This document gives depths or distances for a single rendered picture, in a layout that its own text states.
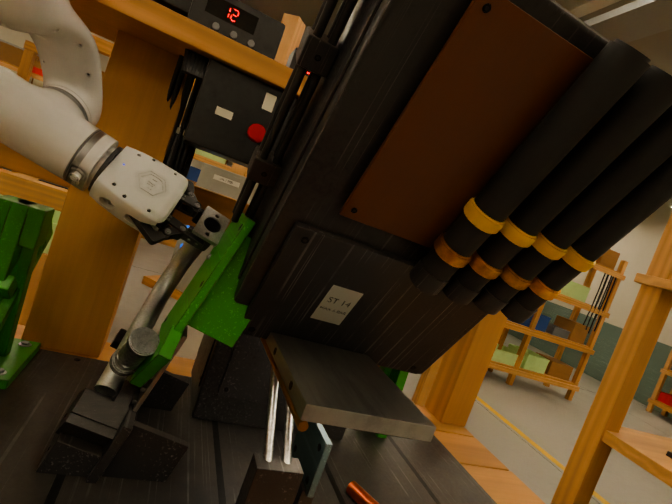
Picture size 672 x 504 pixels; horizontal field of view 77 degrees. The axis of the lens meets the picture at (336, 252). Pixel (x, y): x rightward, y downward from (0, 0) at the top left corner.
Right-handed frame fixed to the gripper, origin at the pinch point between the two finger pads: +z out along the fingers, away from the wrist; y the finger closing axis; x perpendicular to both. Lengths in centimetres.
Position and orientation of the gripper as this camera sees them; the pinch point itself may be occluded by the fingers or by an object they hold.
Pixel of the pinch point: (202, 229)
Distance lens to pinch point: 67.7
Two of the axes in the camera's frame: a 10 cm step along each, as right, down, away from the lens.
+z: 7.6, 5.3, 3.7
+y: 1.8, -7.2, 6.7
